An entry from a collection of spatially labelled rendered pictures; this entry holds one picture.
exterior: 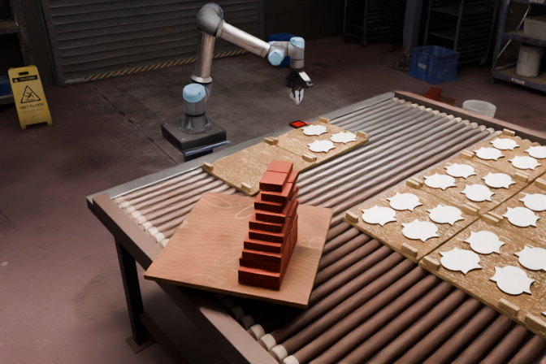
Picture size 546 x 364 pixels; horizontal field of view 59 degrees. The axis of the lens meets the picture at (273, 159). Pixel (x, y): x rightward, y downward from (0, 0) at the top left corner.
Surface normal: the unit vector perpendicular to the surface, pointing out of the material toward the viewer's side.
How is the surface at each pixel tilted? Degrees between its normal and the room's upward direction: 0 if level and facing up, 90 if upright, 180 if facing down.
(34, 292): 0
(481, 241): 0
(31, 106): 77
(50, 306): 0
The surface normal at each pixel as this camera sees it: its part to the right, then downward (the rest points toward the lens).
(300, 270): 0.00, -0.89
